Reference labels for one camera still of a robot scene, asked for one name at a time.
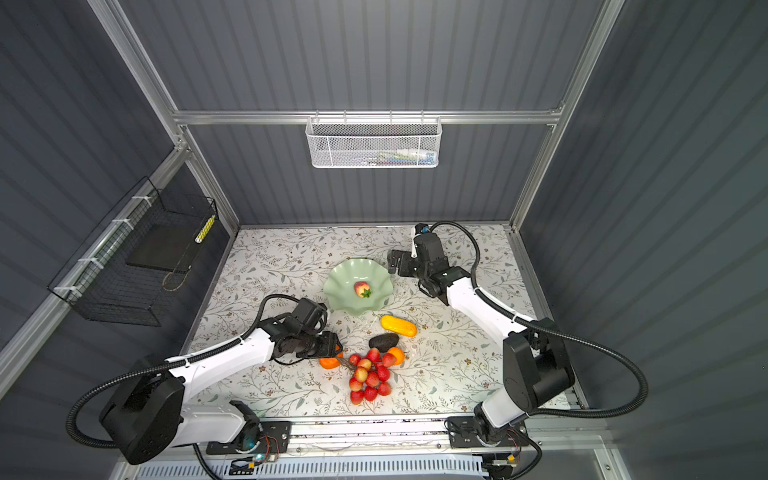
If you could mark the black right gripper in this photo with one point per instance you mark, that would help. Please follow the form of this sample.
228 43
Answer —
406 256

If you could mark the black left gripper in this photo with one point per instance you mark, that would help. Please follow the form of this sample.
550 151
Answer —
329 345

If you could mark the fake red strawberry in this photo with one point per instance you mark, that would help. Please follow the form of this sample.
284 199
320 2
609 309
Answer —
362 289

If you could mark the fake yellow corn cob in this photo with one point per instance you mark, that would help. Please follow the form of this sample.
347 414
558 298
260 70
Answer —
398 326

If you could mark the fake dark avocado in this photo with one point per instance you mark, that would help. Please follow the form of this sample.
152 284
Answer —
384 342

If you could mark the small fake orange tangerine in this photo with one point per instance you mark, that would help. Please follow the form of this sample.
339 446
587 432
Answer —
398 354

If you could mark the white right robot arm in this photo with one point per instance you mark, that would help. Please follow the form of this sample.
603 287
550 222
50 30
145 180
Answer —
535 366

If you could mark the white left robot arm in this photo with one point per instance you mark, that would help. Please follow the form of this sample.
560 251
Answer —
152 411

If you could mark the green wavy fruit bowl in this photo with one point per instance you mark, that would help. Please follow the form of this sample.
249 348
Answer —
339 286

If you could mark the fake red grape bunch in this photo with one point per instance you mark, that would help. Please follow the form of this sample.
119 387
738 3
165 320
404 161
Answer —
370 376

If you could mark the markers in white basket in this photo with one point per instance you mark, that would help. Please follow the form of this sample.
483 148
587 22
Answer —
402 157

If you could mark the yellow tube in basket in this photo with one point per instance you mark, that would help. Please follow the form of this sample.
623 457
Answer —
205 229

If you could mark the black pad in basket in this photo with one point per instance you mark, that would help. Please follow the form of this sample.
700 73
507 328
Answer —
167 248

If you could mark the white wire wall basket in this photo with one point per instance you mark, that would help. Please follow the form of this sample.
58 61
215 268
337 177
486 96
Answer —
341 145

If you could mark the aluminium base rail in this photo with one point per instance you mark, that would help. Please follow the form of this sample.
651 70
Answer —
387 434

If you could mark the black wire side basket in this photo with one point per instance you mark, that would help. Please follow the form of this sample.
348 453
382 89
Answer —
134 270

